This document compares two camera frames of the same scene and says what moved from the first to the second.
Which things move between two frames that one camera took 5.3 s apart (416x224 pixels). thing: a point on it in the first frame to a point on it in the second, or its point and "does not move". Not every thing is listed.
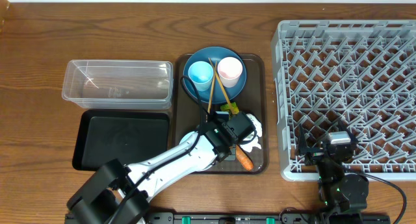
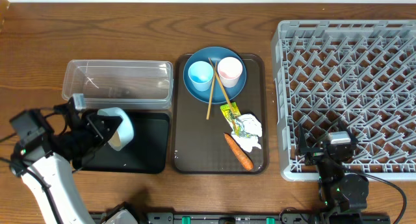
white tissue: (258, 129) does not move
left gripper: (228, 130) to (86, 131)
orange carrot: (244, 158) does not move
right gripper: (314, 154) does not move
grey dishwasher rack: (360, 71) does not move
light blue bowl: (188, 141) to (123, 135)
